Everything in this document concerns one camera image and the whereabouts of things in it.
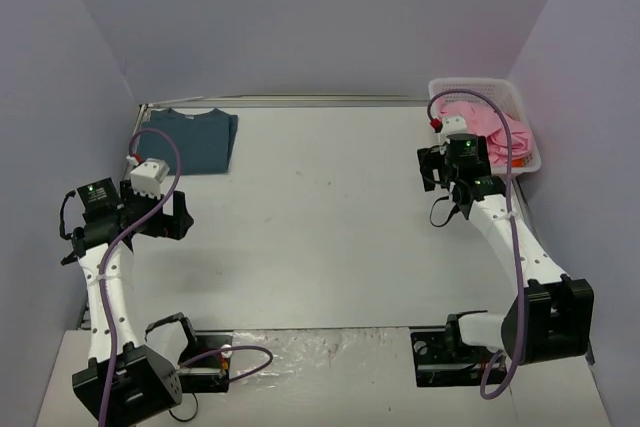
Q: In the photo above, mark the pink t-shirt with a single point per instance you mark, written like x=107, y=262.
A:
x=482, y=120

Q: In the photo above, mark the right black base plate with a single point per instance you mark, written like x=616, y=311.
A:
x=436, y=365

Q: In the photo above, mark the white plastic basket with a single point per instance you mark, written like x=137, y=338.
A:
x=501, y=92

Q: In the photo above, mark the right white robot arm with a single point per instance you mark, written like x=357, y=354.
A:
x=550, y=317

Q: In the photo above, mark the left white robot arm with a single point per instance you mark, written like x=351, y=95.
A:
x=125, y=381

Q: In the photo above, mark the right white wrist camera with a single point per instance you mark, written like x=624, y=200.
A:
x=447, y=125

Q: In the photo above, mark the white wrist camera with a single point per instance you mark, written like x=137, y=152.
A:
x=146, y=176
x=447, y=125

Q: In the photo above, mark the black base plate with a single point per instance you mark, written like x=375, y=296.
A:
x=206, y=376
x=436, y=365

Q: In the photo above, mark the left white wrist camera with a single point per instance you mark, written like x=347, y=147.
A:
x=146, y=176

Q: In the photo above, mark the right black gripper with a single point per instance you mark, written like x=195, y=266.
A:
x=428, y=168

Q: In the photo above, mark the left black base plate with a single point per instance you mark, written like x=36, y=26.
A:
x=206, y=376

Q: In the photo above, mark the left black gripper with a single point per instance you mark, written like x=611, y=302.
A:
x=176, y=215

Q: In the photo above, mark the folded blue t-shirt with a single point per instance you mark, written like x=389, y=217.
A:
x=205, y=141

